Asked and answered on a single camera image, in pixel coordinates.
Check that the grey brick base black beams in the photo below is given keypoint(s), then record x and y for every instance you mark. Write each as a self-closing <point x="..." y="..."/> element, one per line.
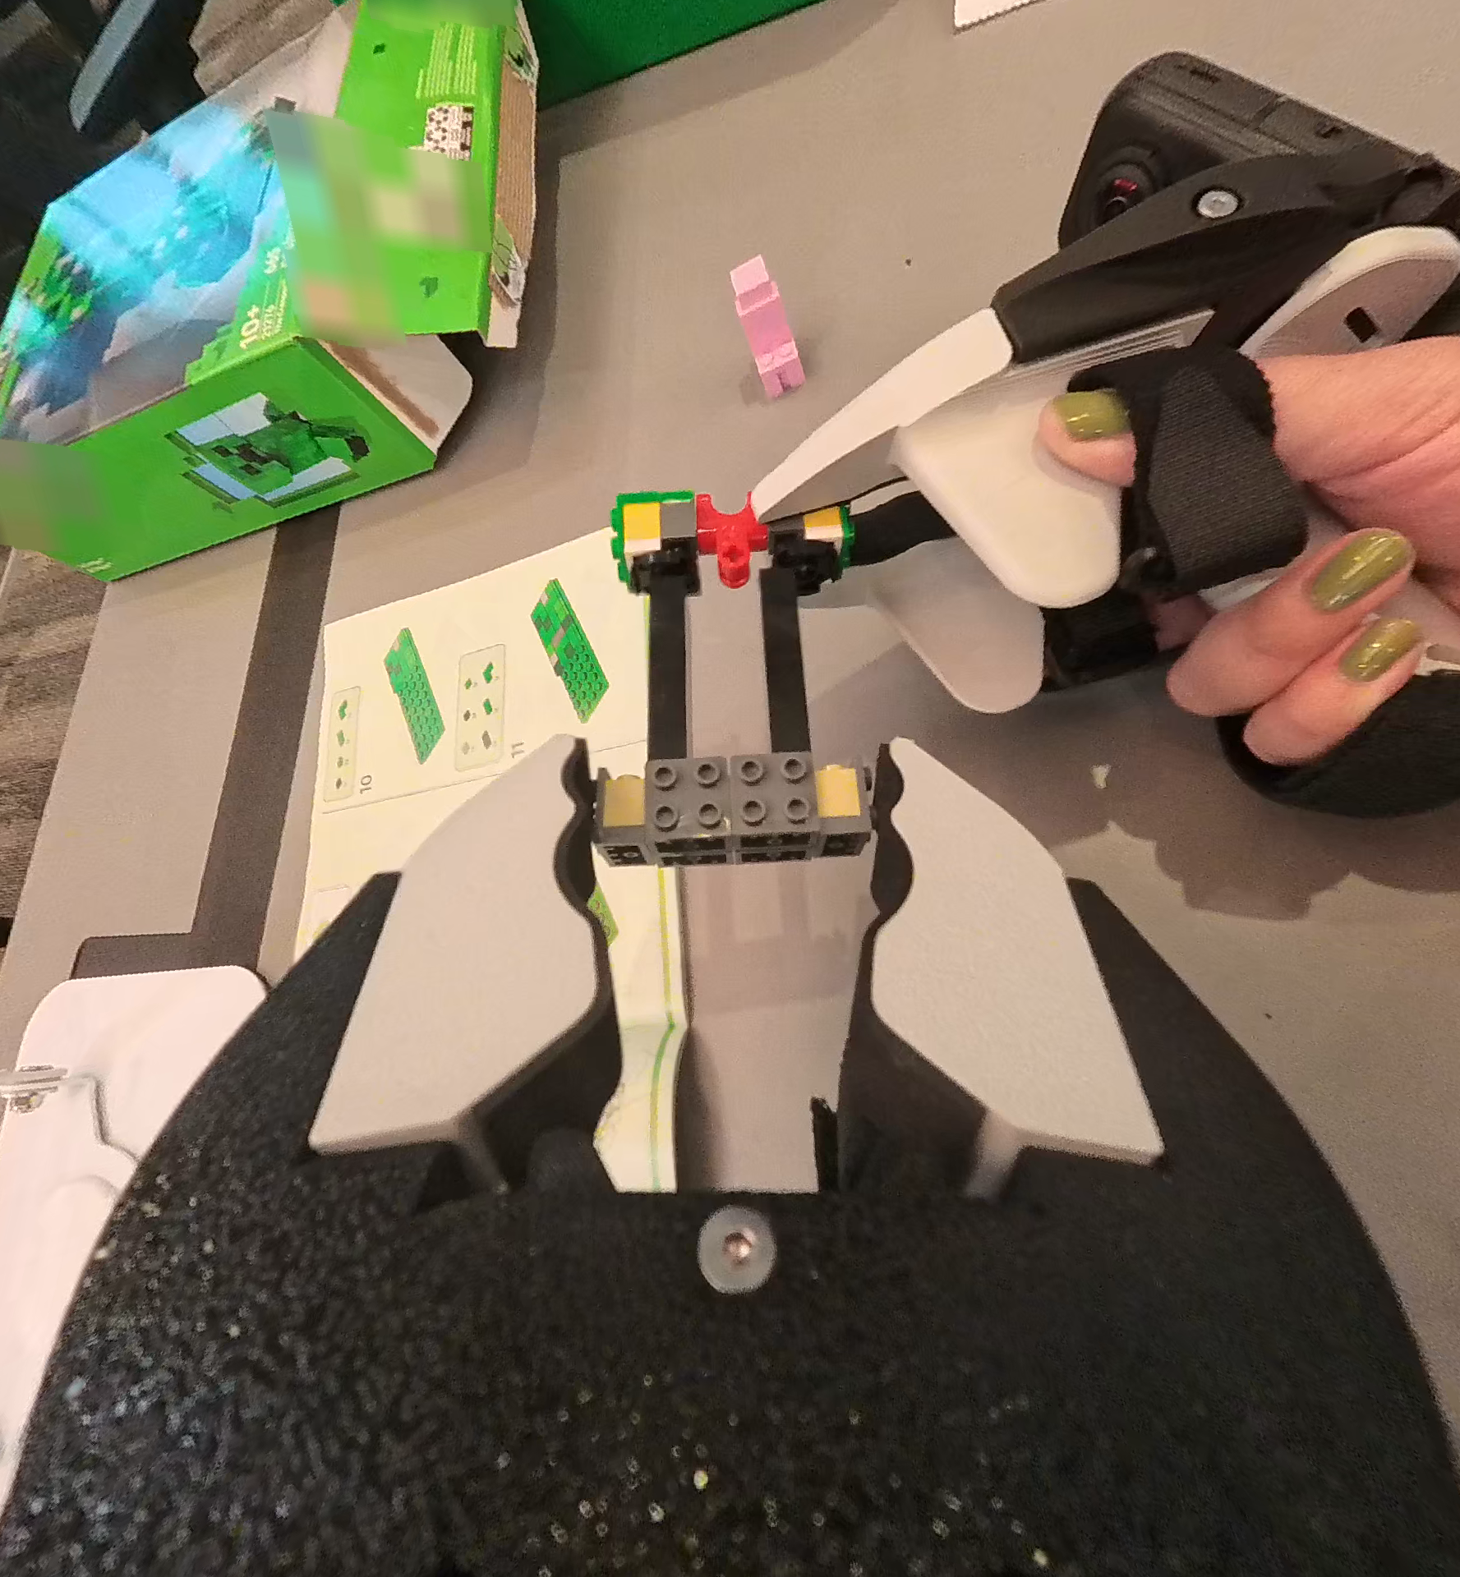
<point x="730" y="801"/>

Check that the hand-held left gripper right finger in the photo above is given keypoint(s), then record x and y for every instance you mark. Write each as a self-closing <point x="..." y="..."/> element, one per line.
<point x="1001" y="986"/>

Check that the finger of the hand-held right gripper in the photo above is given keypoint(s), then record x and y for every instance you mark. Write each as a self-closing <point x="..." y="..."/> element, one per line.
<point x="983" y="648"/>
<point x="902" y="413"/>

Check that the brick instruction booklet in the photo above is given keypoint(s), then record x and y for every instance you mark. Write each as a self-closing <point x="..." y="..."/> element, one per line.
<point x="483" y="741"/>

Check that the white metal base plate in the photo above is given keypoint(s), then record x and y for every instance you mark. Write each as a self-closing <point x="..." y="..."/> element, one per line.
<point x="89" y="1109"/>

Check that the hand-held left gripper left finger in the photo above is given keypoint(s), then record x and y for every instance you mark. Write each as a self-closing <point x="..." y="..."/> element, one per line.
<point x="471" y="974"/>

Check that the green cardboard toy box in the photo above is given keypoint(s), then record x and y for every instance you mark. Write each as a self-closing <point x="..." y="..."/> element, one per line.
<point x="249" y="445"/>

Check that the green red brick assembly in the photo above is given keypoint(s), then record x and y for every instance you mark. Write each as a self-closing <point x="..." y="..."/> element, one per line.
<point x="730" y="524"/>

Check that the pink brick pig figure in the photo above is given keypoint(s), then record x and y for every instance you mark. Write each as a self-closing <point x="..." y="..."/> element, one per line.
<point x="767" y="327"/>

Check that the person's right hand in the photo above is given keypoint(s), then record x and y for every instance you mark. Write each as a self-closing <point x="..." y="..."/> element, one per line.
<point x="1408" y="493"/>

